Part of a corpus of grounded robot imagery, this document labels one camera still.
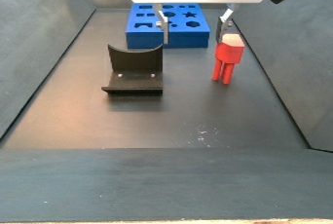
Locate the blue shape sorter board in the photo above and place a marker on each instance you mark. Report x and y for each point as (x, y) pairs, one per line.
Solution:
(189, 30)

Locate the black curved stand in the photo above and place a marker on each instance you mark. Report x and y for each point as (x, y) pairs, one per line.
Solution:
(137, 71)

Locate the red three prong object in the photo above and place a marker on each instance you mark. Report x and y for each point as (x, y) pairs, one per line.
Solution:
(228, 55)

